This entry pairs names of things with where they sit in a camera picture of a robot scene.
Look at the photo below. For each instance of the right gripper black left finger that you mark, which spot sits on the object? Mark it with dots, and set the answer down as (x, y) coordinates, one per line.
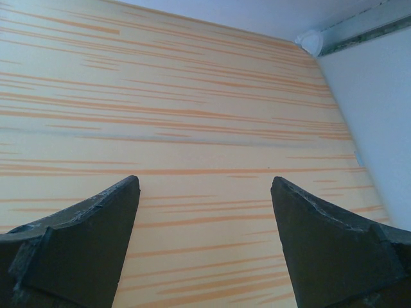
(74, 257)

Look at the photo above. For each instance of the wooden box counter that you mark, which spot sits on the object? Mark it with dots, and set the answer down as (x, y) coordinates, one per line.
(205, 116)

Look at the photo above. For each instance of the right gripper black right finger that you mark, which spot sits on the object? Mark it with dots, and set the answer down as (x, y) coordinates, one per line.
(336, 258)

